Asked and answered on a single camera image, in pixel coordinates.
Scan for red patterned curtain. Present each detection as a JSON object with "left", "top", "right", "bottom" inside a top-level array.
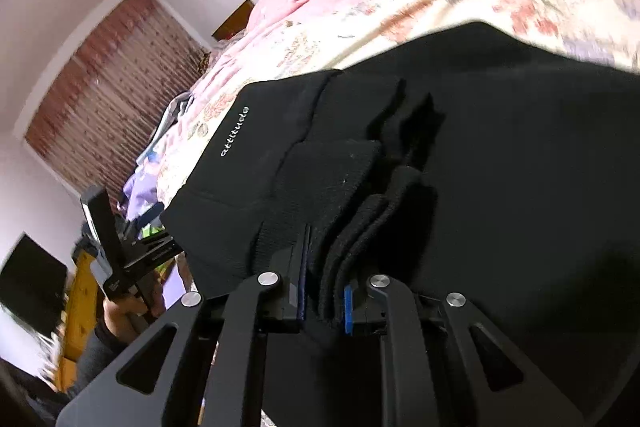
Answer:
[{"left": 25, "top": 0, "right": 211, "bottom": 202}]

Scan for black television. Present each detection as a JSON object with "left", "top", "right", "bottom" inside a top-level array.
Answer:
[{"left": 0, "top": 232, "right": 68, "bottom": 338}]

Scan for black pants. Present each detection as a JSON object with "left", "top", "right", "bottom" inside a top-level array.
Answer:
[{"left": 160, "top": 21, "right": 640, "bottom": 427}]

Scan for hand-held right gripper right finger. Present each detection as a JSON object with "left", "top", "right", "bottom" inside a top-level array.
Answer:
[{"left": 342, "top": 274, "right": 586, "bottom": 427}]

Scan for person's left forearm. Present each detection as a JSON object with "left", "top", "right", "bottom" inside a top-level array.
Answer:
[{"left": 65, "top": 322, "right": 132, "bottom": 408}]

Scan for person's left hand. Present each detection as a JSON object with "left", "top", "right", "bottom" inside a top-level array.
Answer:
[{"left": 101, "top": 291, "right": 167, "bottom": 344}]

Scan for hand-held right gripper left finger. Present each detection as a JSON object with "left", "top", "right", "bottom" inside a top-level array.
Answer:
[{"left": 55, "top": 224, "right": 313, "bottom": 427}]

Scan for purple cloth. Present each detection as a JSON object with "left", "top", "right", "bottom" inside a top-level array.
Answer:
[{"left": 122, "top": 152, "right": 166, "bottom": 223}]

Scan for wooden side cabinet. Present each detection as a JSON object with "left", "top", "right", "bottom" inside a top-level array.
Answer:
[{"left": 212, "top": 0, "right": 256, "bottom": 40}]

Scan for yellow cabinet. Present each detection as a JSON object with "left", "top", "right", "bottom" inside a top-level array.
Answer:
[{"left": 52, "top": 252, "right": 101, "bottom": 393}]

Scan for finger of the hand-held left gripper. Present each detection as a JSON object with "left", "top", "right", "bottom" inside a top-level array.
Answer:
[{"left": 122, "top": 233, "right": 182, "bottom": 276}]

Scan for floral bedsheet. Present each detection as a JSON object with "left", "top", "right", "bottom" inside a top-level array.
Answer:
[{"left": 157, "top": 0, "right": 640, "bottom": 208}]

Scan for grey white garment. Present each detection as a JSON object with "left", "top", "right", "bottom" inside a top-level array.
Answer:
[{"left": 135, "top": 92, "right": 196, "bottom": 168}]

